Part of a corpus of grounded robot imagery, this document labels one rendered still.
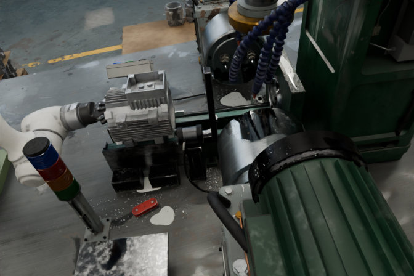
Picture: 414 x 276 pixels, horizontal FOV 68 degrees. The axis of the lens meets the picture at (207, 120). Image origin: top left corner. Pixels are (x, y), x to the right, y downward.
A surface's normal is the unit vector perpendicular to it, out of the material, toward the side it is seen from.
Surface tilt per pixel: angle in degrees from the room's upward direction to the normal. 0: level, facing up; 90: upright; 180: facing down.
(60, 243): 0
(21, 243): 0
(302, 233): 41
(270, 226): 0
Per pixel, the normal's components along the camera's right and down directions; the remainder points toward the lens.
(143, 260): -0.10, -0.72
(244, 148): -0.61, -0.54
